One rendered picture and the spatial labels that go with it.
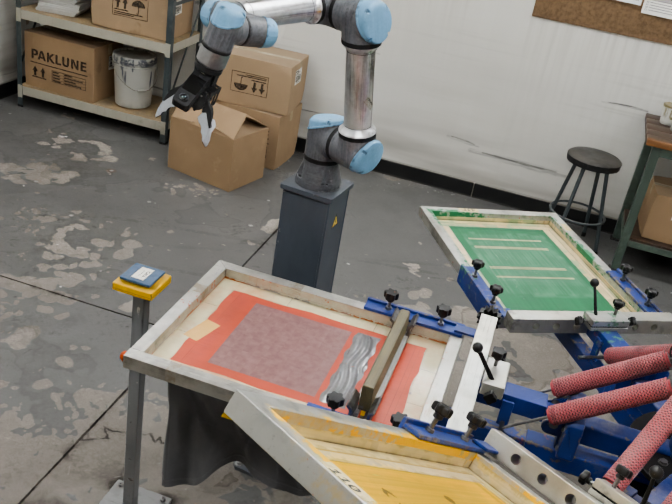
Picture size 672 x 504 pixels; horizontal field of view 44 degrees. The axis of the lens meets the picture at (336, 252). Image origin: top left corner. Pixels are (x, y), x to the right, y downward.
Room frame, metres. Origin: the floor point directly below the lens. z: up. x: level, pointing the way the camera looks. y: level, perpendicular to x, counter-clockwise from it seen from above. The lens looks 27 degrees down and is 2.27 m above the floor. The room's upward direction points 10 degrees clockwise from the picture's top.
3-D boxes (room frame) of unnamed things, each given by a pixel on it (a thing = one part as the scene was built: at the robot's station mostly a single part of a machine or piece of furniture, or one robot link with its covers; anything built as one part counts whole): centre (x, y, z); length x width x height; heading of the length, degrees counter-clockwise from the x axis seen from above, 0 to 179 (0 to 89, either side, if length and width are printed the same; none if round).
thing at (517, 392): (1.78, -0.51, 1.02); 0.17 x 0.06 x 0.05; 77
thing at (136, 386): (2.15, 0.56, 0.48); 0.22 x 0.22 x 0.96; 77
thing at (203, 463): (1.72, 0.13, 0.74); 0.46 x 0.04 x 0.42; 77
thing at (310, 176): (2.53, 0.10, 1.25); 0.15 x 0.15 x 0.10
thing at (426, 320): (2.13, -0.26, 0.97); 0.30 x 0.05 x 0.07; 77
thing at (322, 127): (2.52, 0.09, 1.37); 0.13 x 0.12 x 0.14; 50
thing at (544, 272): (2.54, -0.73, 1.05); 1.08 x 0.61 x 0.23; 17
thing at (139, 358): (1.91, 0.03, 0.97); 0.79 x 0.58 x 0.04; 77
